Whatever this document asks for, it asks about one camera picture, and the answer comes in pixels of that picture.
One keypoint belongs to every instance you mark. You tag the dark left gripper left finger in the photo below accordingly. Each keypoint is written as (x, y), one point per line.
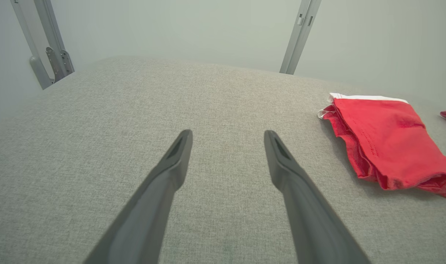
(153, 205)

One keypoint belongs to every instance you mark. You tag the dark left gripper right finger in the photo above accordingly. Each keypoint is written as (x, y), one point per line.
(310, 220)

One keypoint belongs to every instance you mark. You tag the plain red shorts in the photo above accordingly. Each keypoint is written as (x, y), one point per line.
(387, 139)

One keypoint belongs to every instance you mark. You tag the plain grey metal frame post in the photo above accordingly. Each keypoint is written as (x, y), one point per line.
(299, 36)

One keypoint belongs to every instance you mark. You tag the grey metal post with bracket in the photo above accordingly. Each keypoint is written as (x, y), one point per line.
(43, 36)

